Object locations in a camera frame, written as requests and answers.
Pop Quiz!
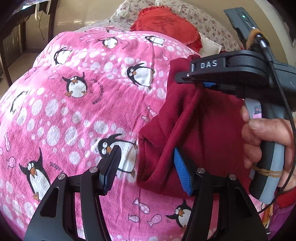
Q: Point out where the dark red fleece garment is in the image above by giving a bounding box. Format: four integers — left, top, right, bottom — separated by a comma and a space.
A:
137, 55, 251, 198

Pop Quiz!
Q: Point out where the person's right hand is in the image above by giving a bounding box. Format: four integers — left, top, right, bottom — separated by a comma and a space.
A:
240, 106, 295, 192

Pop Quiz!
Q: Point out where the white square pillow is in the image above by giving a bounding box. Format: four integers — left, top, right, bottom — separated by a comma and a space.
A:
199, 33, 222, 57

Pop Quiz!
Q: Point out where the floral bed pillow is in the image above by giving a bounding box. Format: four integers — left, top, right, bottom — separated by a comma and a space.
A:
110, 1, 241, 52

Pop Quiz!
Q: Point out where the large red heart cushion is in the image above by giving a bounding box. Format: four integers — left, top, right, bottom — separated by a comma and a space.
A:
130, 6, 203, 52

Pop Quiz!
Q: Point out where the pink penguin blanket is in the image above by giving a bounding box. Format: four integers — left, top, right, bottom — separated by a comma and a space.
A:
1, 26, 199, 240

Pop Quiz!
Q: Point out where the dark wooden desk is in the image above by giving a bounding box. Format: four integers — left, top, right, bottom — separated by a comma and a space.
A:
1, 0, 58, 87

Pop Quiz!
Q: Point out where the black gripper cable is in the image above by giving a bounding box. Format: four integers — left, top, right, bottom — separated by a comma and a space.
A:
257, 39, 296, 215

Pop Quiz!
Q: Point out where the black camera box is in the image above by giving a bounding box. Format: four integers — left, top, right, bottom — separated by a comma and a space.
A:
224, 7, 259, 48

